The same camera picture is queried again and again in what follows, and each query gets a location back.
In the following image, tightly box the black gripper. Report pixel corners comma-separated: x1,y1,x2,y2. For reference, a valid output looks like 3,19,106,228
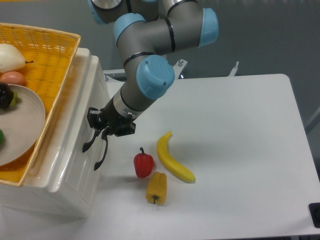
86,101,136,140

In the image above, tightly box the white top drawer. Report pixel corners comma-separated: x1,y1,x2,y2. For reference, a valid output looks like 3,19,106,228
49,55,110,203

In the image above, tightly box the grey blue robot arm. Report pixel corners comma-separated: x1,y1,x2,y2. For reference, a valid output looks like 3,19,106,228
87,0,219,139

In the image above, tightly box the white drawer cabinet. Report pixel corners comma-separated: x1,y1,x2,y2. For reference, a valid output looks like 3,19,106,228
0,48,95,218

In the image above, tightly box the red bell pepper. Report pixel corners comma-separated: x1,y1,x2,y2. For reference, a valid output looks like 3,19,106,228
133,147,154,178

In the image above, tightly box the yellow banana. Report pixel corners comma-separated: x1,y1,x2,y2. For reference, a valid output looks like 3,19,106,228
156,131,196,183

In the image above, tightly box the grey round plate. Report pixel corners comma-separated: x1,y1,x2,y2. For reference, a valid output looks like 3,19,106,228
0,84,46,165

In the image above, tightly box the yellow bell pepper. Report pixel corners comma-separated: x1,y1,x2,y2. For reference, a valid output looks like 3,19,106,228
145,171,167,205

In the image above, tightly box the yellow woven basket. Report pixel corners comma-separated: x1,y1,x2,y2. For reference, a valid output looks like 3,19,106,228
0,22,81,187

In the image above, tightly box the green pepper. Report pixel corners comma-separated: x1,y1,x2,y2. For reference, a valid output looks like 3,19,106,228
0,129,5,147

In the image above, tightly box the dark purple eggplant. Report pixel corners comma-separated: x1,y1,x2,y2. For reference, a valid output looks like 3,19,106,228
0,82,22,109

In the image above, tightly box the pink peach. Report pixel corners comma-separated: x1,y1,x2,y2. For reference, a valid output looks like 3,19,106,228
0,71,26,86

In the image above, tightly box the white pear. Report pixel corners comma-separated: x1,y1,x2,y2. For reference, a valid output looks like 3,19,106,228
0,43,34,74

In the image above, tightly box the black corner object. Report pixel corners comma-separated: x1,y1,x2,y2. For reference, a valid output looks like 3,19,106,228
308,202,320,229

